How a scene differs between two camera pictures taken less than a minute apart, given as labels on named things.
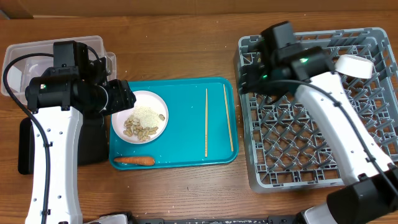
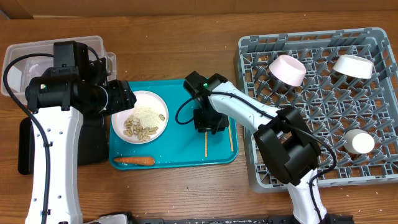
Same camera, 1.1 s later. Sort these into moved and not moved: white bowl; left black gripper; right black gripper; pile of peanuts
Moved: right black gripper
Not moved: white bowl; pile of peanuts; left black gripper
